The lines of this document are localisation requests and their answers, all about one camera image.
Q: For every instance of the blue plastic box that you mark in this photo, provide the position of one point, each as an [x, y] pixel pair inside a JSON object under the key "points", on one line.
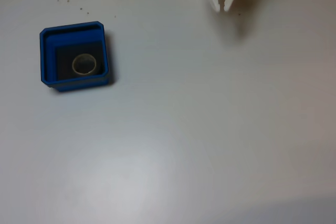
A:
{"points": [[78, 85]]}

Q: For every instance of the black tape roll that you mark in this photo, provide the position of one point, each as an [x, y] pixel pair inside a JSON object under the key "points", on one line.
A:
{"points": [[78, 73]]}

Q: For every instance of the black square liner pad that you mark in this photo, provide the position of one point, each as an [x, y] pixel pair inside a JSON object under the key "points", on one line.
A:
{"points": [[63, 58]]}

